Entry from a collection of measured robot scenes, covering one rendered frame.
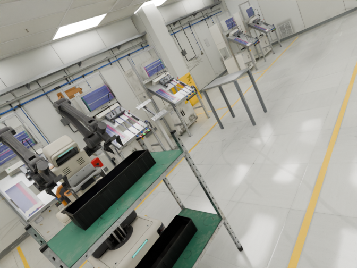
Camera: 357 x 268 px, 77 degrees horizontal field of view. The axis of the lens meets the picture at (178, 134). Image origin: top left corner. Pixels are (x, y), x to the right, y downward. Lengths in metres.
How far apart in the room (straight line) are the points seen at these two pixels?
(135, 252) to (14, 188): 1.97
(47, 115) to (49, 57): 1.27
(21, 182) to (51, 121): 2.08
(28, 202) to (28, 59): 3.16
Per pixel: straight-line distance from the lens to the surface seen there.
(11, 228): 5.35
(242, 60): 7.43
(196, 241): 1.74
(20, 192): 3.53
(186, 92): 4.74
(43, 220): 3.69
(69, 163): 1.92
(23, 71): 5.55
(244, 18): 8.68
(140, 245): 2.22
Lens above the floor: 1.48
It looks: 17 degrees down
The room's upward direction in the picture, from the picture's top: 30 degrees counter-clockwise
